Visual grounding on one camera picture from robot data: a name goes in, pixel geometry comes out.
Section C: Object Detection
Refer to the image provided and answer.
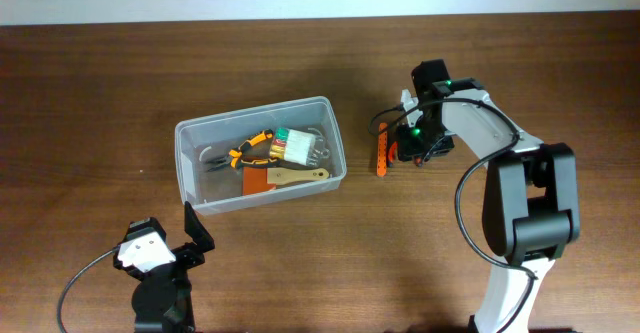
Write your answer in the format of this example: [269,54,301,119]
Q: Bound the orange black needle nose pliers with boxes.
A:
[204,129,280,172]

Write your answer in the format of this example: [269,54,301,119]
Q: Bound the orange scraper wooden handle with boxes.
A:
[242,167,330,196]

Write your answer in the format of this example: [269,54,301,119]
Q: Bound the red handled cutting pliers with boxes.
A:
[387,141,425,167]

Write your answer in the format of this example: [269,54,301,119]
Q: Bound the orange perforated strip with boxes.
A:
[376,123,388,177]

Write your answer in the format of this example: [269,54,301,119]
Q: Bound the clear plastic container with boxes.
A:
[175,96,347,215]

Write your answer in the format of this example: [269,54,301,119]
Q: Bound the clear screwdriver bit case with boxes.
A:
[269,127,331,168]

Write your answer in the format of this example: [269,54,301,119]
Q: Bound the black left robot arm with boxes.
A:
[113,217,205,333]

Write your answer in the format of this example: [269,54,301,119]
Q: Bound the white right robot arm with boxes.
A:
[175,59,580,332]

